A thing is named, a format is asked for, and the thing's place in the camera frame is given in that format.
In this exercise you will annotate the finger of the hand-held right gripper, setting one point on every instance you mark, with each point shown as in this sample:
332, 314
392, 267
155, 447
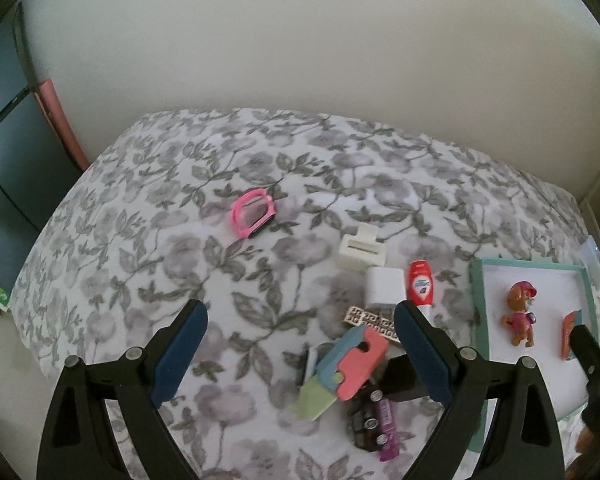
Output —
582, 347

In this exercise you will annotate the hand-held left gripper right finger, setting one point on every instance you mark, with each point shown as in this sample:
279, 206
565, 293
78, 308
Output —
425, 355

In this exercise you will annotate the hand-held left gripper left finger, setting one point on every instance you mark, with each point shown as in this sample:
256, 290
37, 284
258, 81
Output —
180, 355

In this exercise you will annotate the blue orange toy knife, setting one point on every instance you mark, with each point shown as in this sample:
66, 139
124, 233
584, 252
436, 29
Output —
568, 335

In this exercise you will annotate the gold patterned hair clip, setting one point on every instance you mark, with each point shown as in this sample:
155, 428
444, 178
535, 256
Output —
375, 321

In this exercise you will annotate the red tube with white cap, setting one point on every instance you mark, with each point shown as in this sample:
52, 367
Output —
420, 287

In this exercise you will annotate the blue pink green toy knife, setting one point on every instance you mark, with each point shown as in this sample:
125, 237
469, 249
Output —
355, 365

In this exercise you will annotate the teal cardboard tray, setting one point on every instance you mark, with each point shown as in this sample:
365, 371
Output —
540, 285

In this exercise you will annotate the white wall charger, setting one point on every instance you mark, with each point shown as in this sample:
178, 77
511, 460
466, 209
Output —
382, 290

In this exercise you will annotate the purple lip balm tube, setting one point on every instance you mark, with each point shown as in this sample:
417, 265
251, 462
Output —
387, 430

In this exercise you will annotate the black car key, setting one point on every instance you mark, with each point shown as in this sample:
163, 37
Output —
367, 420

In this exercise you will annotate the white hair claw clip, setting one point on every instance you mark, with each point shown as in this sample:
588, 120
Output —
360, 255

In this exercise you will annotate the pink watch band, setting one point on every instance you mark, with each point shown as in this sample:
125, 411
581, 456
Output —
237, 215

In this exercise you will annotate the pink dog toy figure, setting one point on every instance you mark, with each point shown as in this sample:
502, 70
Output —
517, 317

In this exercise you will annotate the white power strip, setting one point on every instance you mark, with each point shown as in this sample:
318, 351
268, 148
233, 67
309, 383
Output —
591, 260

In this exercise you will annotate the dark cabinet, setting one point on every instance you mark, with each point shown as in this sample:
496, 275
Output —
10, 160

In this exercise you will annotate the pink rolled mat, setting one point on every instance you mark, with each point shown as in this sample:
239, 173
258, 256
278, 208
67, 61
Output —
60, 120

